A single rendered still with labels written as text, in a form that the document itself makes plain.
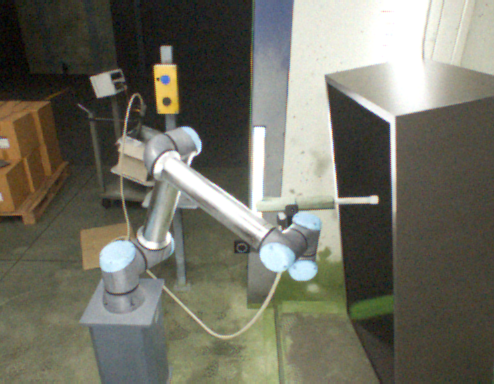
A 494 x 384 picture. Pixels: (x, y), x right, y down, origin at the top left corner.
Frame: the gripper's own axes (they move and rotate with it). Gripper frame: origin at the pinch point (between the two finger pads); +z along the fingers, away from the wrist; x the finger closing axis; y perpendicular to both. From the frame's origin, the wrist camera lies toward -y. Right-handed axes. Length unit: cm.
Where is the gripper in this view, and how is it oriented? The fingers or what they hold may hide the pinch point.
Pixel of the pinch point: (286, 209)
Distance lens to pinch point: 157.7
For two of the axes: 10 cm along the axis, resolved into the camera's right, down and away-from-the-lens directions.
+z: -0.6, -4.8, 8.7
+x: 10.0, -0.7, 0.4
